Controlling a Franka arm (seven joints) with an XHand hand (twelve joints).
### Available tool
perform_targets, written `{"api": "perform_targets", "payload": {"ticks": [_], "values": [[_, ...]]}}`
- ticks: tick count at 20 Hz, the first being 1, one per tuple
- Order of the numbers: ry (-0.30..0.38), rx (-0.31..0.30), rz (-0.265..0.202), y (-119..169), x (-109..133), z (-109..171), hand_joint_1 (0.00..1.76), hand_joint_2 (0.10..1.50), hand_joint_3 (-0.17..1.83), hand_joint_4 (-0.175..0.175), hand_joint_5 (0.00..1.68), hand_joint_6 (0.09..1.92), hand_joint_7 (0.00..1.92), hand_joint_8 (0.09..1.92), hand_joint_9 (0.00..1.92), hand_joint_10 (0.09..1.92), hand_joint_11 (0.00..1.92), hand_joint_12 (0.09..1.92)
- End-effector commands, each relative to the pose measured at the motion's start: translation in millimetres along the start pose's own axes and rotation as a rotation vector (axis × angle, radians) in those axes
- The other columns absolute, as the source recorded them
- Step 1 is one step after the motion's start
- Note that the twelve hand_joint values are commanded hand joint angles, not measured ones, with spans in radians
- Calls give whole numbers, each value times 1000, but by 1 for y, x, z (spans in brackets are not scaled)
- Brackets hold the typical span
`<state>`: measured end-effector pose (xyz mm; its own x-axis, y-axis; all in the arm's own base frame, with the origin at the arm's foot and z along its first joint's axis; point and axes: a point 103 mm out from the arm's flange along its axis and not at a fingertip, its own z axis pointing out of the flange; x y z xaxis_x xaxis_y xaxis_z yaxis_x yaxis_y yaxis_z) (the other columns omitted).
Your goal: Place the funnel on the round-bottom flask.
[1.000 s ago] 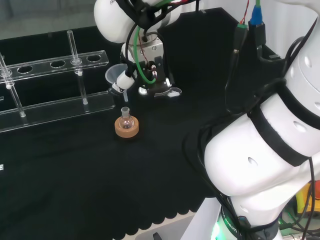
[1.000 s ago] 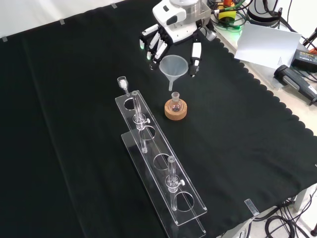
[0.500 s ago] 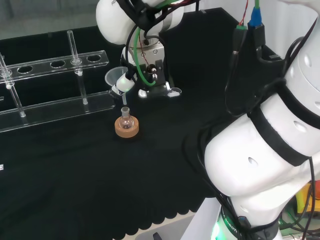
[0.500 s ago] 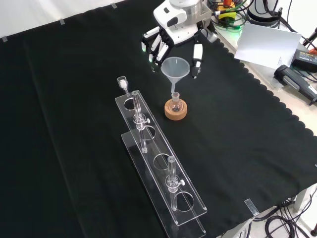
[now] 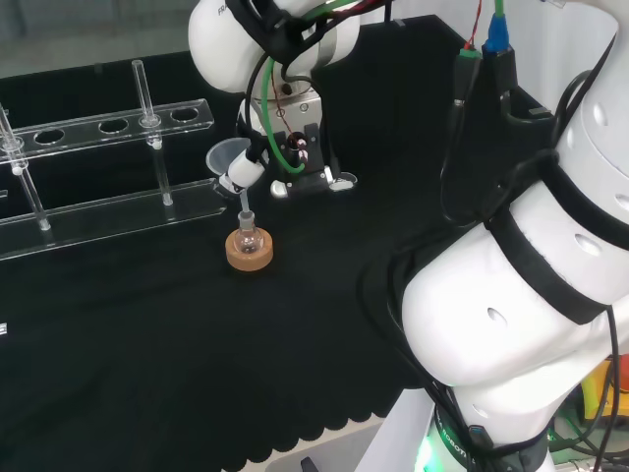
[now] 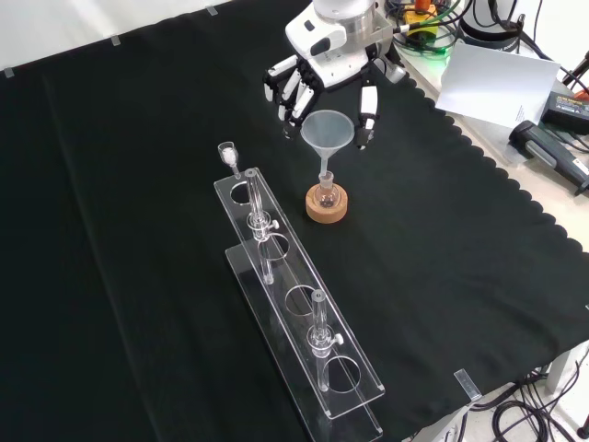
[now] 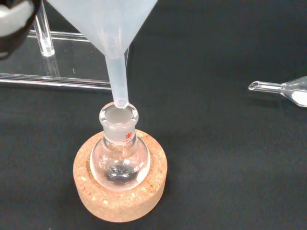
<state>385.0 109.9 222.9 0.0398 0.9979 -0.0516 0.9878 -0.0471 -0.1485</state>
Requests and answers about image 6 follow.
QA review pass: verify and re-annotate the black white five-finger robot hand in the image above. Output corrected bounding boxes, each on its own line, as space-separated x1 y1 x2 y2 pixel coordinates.
262 9 392 151

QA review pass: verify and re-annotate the clear plastic funnel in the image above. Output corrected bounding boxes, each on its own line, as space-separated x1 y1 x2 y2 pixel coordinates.
300 110 355 181

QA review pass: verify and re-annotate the glass round-bottom flask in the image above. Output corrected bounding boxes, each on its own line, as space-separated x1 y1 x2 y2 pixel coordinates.
315 170 341 209

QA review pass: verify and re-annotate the clear acrylic funnel stand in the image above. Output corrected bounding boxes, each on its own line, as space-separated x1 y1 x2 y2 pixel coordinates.
213 166 386 438

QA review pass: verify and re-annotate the yellow stop button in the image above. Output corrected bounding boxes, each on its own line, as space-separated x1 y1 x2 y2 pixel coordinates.
402 0 438 41

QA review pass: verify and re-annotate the pale board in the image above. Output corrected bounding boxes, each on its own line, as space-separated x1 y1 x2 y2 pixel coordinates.
434 39 561 129

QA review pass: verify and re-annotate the black grey handheld device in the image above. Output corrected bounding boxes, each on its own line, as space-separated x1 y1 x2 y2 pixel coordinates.
508 120 589 197

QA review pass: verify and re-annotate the black power adapter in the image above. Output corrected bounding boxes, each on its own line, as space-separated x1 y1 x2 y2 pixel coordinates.
540 90 589 135

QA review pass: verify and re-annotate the black cloth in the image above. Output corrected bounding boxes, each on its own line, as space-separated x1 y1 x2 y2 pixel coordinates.
0 0 589 442

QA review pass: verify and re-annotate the clear tape strip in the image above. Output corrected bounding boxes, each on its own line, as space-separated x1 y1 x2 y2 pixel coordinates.
453 368 482 401

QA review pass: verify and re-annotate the grey table leg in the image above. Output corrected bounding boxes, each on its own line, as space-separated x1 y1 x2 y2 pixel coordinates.
546 340 589 395

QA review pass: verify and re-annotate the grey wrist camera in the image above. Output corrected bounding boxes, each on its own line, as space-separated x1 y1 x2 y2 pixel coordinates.
375 54 409 85

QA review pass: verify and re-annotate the black cable coil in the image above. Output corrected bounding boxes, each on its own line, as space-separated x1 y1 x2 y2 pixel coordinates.
384 0 464 56

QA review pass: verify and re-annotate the green cable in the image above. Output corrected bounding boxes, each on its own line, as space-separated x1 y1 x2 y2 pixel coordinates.
399 0 464 60

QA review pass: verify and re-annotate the cork ring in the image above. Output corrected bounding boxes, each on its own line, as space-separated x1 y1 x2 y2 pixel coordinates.
305 183 349 225

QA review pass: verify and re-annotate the black base cable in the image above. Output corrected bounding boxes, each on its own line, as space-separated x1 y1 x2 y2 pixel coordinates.
514 0 560 64

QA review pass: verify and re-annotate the black adapter cable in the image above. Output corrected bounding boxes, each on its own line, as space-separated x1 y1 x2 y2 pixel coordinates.
554 131 589 154

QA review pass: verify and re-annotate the black floor cable bundle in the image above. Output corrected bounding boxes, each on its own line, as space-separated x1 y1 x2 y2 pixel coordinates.
468 343 589 442

